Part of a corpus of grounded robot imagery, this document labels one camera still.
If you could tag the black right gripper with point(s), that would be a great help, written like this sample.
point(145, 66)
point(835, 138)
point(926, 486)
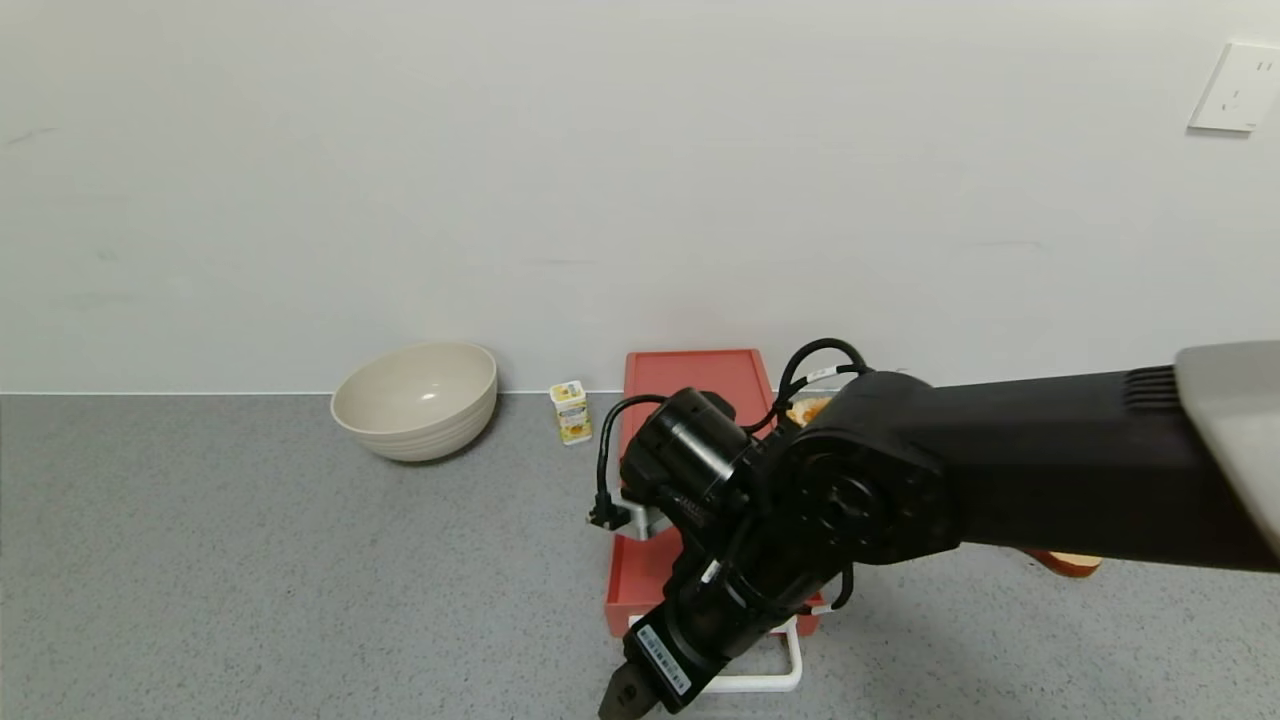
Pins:
point(662, 660)

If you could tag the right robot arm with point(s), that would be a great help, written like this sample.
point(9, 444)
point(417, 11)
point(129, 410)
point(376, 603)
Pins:
point(1050, 470)

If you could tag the small yellow juice carton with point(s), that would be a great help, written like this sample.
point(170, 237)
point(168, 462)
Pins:
point(572, 414)

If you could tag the orange glazed donut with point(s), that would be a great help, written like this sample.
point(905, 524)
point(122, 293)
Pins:
point(805, 410)

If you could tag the beige ribbed bowl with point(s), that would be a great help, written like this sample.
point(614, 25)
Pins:
point(413, 403)

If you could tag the brown toast slice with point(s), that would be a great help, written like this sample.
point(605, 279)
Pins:
point(1070, 563)

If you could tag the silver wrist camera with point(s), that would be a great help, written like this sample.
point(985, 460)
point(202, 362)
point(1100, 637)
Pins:
point(645, 515)

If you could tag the white wall outlet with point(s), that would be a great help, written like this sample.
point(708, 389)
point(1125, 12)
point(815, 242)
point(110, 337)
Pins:
point(1236, 88)

